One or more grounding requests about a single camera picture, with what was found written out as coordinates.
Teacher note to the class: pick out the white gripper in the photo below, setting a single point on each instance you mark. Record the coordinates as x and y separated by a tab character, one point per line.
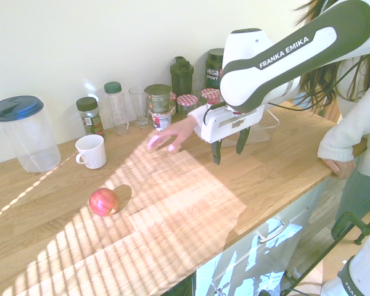
231	124

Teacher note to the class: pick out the red apple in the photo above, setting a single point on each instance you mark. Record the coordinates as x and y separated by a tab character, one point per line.
104	202

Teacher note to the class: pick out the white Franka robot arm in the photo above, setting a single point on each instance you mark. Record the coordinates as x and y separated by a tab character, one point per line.
265	49

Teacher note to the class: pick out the right forearm white sleeve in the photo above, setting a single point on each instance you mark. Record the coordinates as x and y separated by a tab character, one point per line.
195	117

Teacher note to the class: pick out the left forearm white fuzzy sleeve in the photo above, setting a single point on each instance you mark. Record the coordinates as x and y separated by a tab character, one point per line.
342	138

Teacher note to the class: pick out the person's right hand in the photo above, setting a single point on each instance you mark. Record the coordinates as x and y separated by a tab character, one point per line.
177	132

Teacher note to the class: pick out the person's left hand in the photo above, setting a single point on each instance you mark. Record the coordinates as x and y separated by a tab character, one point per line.
342	168

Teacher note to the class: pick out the glass jar red checked lid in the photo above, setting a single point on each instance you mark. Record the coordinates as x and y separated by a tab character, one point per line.
210	94
172	100
187	103

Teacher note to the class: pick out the white yogurt cup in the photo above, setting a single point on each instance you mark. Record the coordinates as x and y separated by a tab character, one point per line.
161	121

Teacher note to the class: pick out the black Vega protein tub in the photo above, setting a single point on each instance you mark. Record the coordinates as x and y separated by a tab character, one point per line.
214	71

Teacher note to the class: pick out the dark green shaker bottle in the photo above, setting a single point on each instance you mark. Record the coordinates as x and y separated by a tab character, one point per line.
181	80

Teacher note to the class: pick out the green-lidded round tub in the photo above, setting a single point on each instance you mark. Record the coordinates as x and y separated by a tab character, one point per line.
158	98

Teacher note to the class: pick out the tall clear drinking glass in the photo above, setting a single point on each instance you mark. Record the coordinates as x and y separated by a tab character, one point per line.
139	105

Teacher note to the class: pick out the clear bottle green lid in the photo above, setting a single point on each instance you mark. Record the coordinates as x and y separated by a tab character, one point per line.
117	108

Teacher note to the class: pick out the black table clamp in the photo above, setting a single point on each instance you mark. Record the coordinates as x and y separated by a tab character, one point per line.
345	220

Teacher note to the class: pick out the white ceramic mug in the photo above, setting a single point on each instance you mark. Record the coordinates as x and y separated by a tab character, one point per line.
92	152

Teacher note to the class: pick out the coffee jar dark lid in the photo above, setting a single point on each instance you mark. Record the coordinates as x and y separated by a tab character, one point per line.
89	118

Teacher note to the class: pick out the long-haired person in white sweater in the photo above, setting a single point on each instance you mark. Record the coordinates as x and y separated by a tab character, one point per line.
367	191

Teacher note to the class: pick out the black dishwasher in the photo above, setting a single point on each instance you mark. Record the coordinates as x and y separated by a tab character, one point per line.
180	286

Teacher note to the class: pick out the clear pitcher dark blue lid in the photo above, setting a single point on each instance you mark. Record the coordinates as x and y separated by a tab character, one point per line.
27	138

